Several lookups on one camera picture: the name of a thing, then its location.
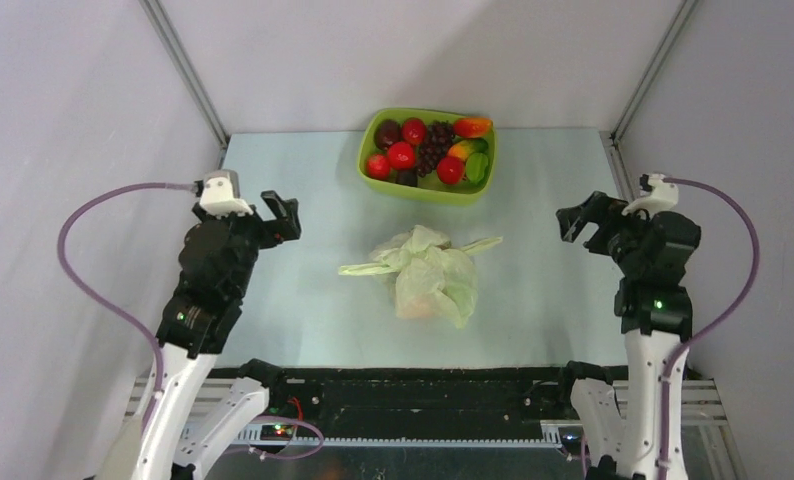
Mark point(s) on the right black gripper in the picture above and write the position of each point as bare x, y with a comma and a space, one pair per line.
574, 219

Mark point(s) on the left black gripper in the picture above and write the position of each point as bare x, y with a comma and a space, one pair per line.
286, 225

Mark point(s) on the pale green plastic bag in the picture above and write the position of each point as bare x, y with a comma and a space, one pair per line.
426, 275

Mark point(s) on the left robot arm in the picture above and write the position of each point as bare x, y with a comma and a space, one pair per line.
216, 261

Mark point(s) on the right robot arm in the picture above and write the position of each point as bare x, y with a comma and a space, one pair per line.
651, 248

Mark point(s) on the fake strawberry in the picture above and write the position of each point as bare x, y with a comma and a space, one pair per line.
377, 166

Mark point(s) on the green fake starfruit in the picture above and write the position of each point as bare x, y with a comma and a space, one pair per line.
476, 168

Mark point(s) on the red fake fruit middle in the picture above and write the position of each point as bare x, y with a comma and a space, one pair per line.
401, 156

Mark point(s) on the red fake fruit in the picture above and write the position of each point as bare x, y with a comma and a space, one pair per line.
401, 156
413, 131
450, 170

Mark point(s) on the dark red fake plum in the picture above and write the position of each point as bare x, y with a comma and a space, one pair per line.
388, 132

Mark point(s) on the yellow green fake mango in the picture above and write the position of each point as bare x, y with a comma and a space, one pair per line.
464, 148

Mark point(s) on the red fake fruit lower right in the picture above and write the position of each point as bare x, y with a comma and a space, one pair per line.
450, 170

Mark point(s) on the orange red fake mango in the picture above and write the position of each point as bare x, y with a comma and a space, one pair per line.
472, 127

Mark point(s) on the red fake fruit top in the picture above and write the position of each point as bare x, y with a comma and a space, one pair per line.
413, 131

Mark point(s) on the fake grape bunch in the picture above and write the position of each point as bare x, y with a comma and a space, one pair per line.
439, 138

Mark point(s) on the green plastic fruit bowl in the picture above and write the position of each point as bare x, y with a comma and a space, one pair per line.
406, 183

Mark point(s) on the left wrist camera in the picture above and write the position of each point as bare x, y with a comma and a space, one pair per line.
220, 195

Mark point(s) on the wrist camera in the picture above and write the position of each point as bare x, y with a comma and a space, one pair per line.
220, 195
657, 195

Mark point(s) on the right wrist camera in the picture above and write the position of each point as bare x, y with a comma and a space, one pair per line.
657, 195

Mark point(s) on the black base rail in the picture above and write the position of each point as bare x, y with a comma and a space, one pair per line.
414, 404

